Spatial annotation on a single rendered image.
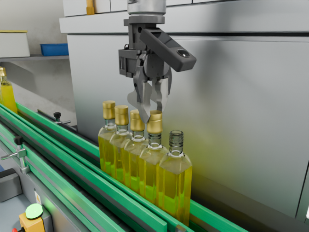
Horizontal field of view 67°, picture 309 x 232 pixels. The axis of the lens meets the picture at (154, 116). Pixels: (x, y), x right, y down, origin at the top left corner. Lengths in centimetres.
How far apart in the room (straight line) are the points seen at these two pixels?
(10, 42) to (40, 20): 68
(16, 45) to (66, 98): 102
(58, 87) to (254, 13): 299
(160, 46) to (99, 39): 49
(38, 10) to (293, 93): 302
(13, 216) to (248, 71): 86
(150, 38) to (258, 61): 21
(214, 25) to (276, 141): 27
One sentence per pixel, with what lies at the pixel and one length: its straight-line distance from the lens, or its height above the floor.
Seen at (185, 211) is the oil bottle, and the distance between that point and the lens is 58.
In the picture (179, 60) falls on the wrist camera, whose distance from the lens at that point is 41.
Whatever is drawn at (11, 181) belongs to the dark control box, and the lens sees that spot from 104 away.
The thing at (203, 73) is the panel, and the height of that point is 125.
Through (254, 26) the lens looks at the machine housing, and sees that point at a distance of 52.
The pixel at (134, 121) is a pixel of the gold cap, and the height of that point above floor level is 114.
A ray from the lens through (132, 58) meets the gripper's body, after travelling 48.
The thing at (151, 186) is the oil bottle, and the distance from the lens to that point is 55.
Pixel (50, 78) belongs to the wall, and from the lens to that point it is 329.
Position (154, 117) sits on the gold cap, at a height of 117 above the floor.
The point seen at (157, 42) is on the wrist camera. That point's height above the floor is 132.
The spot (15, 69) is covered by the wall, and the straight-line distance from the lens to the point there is 326.
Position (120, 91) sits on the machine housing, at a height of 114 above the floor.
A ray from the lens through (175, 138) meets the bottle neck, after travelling 48.
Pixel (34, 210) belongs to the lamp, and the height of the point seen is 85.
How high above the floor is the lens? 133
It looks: 19 degrees down
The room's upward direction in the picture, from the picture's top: straight up
